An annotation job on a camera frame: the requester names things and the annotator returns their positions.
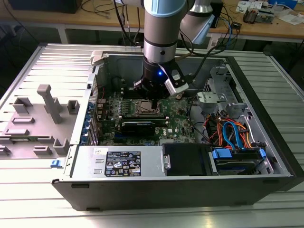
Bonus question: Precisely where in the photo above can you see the silver CPU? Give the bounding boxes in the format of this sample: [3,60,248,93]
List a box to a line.
[139,100,154,114]

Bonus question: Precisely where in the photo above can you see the metal socket cover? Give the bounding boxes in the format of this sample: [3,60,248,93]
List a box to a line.
[134,98,162,115]

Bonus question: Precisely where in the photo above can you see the CPU socket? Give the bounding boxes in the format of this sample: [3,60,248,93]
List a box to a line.
[134,97,163,116]

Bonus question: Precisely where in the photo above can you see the green motherboard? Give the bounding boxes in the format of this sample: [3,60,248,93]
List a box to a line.
[95,90,206,147]

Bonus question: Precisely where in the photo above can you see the black graphics card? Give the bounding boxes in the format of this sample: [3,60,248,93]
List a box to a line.
[120,121,157,138]

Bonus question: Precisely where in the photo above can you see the metal drive cage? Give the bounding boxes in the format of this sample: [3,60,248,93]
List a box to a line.
[203,66,239,105]

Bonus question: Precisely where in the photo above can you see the silver power supply unit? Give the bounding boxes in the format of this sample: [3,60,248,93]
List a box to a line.
[70,145,165,178]

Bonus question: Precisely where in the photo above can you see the black PC case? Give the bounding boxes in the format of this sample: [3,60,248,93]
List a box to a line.
[51,50,304,212]

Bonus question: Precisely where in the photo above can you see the hard disk in blue carrier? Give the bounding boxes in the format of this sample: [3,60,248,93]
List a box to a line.
[208,146,268,176]

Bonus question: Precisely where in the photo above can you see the copper coil device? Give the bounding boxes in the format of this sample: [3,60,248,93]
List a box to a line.
[243,6,260,24]

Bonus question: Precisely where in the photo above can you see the wooden workbench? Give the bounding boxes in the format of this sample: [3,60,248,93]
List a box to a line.
[0,0,304,45]

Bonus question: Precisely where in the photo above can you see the grey parts rack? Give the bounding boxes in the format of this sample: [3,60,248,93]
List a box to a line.
[0,84,80,160]

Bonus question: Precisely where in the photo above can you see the black computer box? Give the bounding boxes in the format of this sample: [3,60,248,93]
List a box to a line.
[9,0,83,14]

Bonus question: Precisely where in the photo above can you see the grey bench device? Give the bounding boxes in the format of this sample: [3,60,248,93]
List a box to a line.
[257,7,281,24]

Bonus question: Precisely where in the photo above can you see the white paper sheets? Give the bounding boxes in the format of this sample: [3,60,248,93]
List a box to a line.
[277,13,304,26]

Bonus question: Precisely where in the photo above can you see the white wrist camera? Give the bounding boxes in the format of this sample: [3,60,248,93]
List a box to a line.
[164,71,190,96]

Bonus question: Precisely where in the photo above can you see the black case cable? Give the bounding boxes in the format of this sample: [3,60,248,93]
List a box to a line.
[187,96,209,145]

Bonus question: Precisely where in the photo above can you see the silver metal bracket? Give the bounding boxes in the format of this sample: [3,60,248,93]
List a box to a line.
[196,91,226,111]

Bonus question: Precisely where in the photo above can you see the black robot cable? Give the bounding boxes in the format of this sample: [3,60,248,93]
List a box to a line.
[179,29,228,83]

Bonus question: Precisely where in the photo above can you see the silver latch handle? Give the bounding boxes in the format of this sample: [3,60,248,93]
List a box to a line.
[162,153,171,170]

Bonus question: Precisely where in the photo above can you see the red wire bundle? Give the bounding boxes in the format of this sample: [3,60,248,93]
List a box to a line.
[204,114,223,144]

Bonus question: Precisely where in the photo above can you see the blue wire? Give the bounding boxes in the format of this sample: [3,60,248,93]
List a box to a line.
[222,121,246,152]

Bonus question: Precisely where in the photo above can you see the blue bench cable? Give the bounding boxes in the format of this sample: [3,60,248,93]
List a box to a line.
[227,18,236,47]

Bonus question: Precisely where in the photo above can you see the orange wire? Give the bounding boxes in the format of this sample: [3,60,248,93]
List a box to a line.
[217,116,253,150]

